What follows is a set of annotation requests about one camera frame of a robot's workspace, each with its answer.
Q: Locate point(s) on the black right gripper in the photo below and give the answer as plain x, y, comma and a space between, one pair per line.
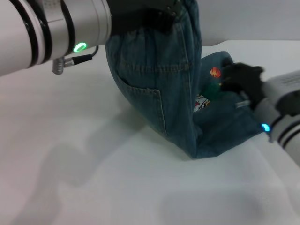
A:
252, 82

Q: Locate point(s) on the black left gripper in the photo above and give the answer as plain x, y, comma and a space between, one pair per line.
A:
131, 16

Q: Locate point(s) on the blue denim shorts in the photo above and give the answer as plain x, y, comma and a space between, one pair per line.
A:
159, 82

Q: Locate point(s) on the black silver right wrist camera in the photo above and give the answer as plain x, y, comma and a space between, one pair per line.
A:
286, 91

